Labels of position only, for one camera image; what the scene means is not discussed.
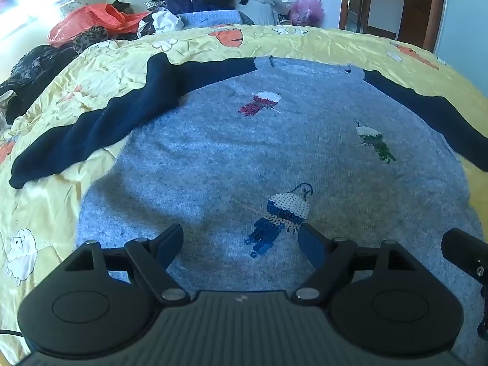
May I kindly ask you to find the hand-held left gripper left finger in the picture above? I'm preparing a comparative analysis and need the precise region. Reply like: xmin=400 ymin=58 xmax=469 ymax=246
xmin=63 ymin=223 xmax=192 ymax=307

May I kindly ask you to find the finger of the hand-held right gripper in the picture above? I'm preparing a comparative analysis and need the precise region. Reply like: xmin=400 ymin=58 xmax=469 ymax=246
xmin=441 ymin=228 xmax=488 ymax=287

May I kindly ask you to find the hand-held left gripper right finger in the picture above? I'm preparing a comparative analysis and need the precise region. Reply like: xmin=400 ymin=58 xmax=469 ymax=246
xmin=291 ymin=223 xmax=415 ymax=307

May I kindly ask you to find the grey sweater with navy sleeves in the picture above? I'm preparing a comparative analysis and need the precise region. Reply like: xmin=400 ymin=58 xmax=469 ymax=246
xmin=11 ymin=52 xmax=488 ymax=364

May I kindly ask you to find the yellow carrot print bed sheet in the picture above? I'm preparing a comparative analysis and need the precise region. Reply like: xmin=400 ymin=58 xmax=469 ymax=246
xmin=0 ymin=25 xmax=488 ymax=366

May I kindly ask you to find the leopard print cloth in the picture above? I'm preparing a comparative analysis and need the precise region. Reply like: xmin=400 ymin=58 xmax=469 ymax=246
xmin=72 ymin=27 xmax=115 ymax=55

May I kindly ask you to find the white and black cloth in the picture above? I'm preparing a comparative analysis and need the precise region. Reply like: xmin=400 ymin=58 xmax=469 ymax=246
xmin=138 ymin=8 xmax=184 ymax=39

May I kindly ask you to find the black clothing heap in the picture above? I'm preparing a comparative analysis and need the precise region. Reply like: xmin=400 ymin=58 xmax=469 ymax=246
xmin=0 ymin=44 xmax=81 ymax=124

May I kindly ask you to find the blue knit sweater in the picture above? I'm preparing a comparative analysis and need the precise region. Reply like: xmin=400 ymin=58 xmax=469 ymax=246
xmin=177 ymin=9 xmax=243 ymax=30

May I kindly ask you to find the red plastic bag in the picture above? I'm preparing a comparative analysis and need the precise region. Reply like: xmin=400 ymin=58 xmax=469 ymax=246
xmin=48 ymin=3 xmax=151 ymax=48

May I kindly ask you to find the pink plastic bag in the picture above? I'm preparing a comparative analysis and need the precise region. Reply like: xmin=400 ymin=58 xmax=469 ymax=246
xmin=289 ymin=0 xmax=325 ymax=27

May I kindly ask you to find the navy garment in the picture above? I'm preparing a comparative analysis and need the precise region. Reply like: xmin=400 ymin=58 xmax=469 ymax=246
xmin=158 ymin=0 xmax=241 ymax=15

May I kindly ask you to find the grey jacket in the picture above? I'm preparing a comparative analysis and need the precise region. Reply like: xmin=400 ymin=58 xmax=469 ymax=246
xmin=241 ymin=0 xmax=291 ymax=27

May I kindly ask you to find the brown wooden door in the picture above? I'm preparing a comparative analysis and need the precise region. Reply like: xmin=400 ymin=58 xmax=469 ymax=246
xmin=398 ymin=0 xmax=447 ymax=52

